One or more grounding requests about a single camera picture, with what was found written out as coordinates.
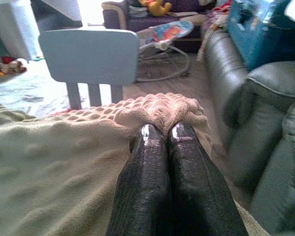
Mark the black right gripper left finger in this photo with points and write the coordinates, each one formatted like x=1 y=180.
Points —
x=145 y=184

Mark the pink seat cushion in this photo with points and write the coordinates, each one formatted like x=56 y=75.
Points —
x=61 y=113

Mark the colourful baby bouncer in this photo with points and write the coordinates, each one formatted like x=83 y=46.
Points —
x=167 y=30

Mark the light blue child's chair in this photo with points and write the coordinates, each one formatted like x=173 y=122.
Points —
x=88 y=56

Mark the purple armchair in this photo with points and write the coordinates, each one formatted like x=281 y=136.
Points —
x=147 y=24

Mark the blue printed storage box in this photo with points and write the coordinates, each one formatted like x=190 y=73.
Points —
x=255 y=37

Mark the yellow plush toy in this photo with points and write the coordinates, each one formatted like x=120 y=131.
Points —
x=157 y=7

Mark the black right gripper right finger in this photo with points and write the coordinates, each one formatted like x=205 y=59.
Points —
x=196 y=184

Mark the red and white plush toy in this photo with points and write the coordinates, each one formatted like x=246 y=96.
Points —
x=11 y=66

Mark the dark green leather sofa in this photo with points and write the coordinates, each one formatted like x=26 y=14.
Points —
x=260 y=123

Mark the pile of colourful clothes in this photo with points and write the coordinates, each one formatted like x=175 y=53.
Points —
x=216 y=14

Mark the beige textured pillow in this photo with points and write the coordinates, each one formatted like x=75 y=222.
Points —
x=51 y=159

